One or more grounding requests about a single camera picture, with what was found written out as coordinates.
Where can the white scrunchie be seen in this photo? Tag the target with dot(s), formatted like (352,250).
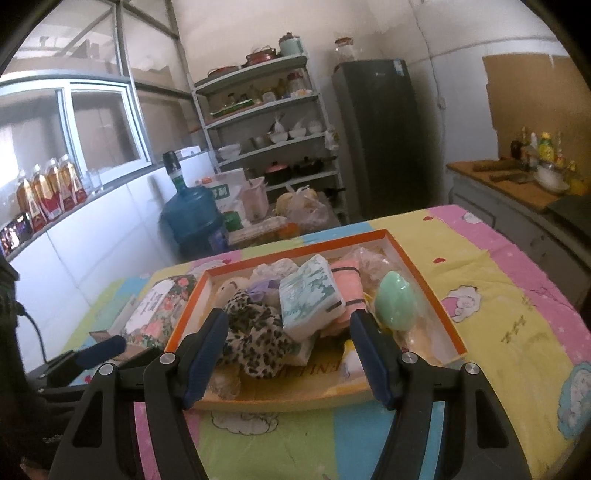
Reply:
(281,267)

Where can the clear drinking glass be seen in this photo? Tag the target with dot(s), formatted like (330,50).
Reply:
(95,181)

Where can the kitchen counter cabinet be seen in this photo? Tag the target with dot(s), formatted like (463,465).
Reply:
(498,207)

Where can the black pot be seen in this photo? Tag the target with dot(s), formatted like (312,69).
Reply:
(309,167)

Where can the leopard print scrunchie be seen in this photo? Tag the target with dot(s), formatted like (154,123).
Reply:
(258,337)

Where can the white metal shelf rack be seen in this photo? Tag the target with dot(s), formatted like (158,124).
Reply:
(258,111)

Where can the floral tissue box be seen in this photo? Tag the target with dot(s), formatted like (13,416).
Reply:
(157,309)

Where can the pot with pink lid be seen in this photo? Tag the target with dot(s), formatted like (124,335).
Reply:
(278,174)

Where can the yellow cartoon snack packet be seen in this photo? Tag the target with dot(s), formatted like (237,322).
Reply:
(353,360)

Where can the teal canister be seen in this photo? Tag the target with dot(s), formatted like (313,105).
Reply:
(292,45)

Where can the purple frilled plush toy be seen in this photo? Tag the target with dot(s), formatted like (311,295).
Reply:
(231,290)

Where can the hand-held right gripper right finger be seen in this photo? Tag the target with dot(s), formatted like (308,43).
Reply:
(374,364)

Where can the brown cardboard sheet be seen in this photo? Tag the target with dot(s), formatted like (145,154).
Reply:
(531,101)

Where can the green shelf tray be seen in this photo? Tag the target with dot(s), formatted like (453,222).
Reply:
(233,107)

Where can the clear plastic bag of food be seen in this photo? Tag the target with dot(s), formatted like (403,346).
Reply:
(309,207)

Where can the blue water jug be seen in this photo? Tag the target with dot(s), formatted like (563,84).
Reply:
(189,217)

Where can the smartphone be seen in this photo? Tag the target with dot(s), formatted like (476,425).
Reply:
(16,235)

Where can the white sack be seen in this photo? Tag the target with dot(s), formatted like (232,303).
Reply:
(226,184)

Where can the pink plastic bin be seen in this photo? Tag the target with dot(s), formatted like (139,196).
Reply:
(255,198)

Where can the tea drink bottle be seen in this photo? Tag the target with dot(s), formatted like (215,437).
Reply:
(59,189)
(73,182)
(30,203)
(45,196)

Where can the glass jar with red lid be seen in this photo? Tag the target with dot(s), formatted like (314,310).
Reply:
(346,50)

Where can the green patterned tissue pack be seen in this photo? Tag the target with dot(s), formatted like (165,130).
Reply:
(309,295)

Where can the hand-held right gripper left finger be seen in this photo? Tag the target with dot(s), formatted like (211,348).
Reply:
(205,355)

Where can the large white bowl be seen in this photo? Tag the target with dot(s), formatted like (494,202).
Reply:
(229,152)

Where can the colourful printed blanket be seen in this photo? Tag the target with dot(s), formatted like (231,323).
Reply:
(508,300)

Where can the white bowl with pattern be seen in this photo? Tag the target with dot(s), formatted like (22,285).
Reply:
(552,180)

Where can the clear wrapped food pack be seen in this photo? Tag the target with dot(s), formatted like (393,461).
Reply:
(258,230)

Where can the red basket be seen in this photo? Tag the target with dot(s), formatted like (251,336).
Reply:
(261,57)

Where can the row of condiment bottles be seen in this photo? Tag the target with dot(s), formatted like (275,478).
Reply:
(547,147)

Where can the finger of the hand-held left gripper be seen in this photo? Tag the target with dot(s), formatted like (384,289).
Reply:
(101,350)
(134,362)

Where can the small white tissue pack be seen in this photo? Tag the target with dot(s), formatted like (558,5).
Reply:
(304,350)

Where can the orange-rimmed gold cardboard box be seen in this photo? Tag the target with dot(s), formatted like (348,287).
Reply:
(286,397)

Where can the sliding window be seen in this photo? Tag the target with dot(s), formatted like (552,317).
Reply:
(101,124)

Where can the dark refrigerator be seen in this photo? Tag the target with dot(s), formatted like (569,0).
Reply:
(383,138)

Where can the pink towel pack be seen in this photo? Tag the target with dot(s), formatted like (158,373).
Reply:
(348,281)

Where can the red flat tray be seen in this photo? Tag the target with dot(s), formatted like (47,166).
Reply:
(223,71)

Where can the green egg-shaped sponge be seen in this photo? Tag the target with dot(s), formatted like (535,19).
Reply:
(395,300)

